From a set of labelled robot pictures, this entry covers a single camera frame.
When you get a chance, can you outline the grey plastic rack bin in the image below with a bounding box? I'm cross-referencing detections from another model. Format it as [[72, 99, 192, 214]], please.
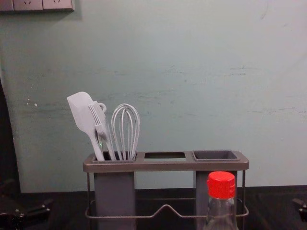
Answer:
[[92, 153, 138, 230], [192, 149, 238, 230]]

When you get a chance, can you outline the clear bottle with red cap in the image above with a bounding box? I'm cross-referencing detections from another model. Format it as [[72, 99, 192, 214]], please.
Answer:
[[196, 171, 238, 230]]

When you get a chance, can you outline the white slotted utensil with loop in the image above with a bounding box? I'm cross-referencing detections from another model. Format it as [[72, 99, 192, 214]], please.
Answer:
[[88, 102, 118, 161]]

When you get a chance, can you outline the white silicone spatula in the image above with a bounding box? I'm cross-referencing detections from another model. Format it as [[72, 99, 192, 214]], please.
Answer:
[[67, 91, 106, 161]]

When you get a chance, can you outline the black table cloth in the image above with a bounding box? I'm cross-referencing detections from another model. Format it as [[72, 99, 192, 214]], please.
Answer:
[[0, 186, 307, 230]]

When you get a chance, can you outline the grey metal utensil rack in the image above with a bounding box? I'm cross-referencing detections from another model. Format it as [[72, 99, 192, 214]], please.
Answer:
[[83, 150, 249, 230]]

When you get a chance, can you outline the white wire whisk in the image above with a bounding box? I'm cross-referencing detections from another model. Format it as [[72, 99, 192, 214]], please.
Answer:
[[110, 103, 142, 161]]

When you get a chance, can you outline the grey wall socket panel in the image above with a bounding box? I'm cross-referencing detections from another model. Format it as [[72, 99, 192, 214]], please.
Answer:
[[0, 0, 74, 12]]

